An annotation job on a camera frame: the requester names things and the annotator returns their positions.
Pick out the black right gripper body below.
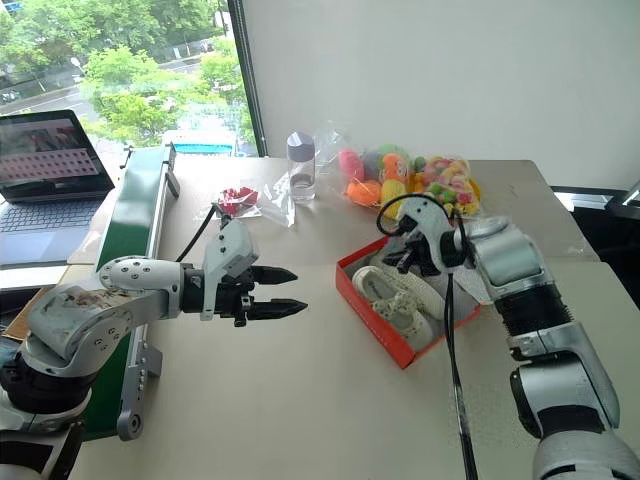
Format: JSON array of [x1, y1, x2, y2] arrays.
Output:
[[398, 230, 442, 279]]

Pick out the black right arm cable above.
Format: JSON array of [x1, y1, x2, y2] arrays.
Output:
[[375, 198, 480, 480]]

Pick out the clear plastic bag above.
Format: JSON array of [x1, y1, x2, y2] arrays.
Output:
[[212, 172, 297, 230]]

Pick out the bag of colourful candies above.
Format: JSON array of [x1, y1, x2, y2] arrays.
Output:
[[408, 153, 485, 217]]

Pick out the yellow plush toy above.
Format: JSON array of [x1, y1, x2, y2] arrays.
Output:
[[379, 178, 407, 202]]

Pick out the red toy bricks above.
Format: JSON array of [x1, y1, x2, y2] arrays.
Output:
[[219, 185, 259, 214]]

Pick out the white baby shoe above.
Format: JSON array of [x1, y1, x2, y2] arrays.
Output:
[[370, 292, 437, 347], [351, 264, 447, 319]]

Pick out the laptop computer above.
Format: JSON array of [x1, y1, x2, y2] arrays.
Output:
[[0, 109, 117, 267]]

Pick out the pink plush toy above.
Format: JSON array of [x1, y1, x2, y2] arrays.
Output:
[[338, 148, 367, 182]]

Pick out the green conveyor belt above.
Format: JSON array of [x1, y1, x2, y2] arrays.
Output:
[[82, 142, 181, 442]]

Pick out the grey plush toy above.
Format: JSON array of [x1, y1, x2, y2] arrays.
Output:
[[362, 151, 385, 180]]

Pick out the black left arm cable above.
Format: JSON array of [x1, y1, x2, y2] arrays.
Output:
[[173, 201, 227, 264]]

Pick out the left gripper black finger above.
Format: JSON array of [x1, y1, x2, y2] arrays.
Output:
[[251, 266, 300, 288], [248, 297, 309, 322]]

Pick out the orange and white plush toy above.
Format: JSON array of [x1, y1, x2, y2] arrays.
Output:
[[382, 152, 412, 182]]

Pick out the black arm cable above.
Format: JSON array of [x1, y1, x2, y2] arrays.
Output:
[[173, 201, 227, 264], [375, 198, 480, 480]]

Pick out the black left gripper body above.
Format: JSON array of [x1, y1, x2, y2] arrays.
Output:
[[213, 267, 258, 329]]

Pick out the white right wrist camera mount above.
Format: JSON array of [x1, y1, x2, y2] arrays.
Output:
[[397, 193, 470, 275]]

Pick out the clear bag of plush toys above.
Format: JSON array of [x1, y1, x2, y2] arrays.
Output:
[[313, 121, 417, 212]]

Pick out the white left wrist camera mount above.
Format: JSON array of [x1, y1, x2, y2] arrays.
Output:
[[199, 218, 261, 322]]

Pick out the red shoe box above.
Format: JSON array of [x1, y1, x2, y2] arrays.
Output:
[[334, 235, 496, 370]]

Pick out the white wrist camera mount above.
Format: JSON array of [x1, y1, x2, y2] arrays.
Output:
[[397, 193, 470, 275], [199, 218, 261, 322]]

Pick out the clear bottle with grey cap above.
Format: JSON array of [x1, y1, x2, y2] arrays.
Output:
[[285, 130, 318, 204]]

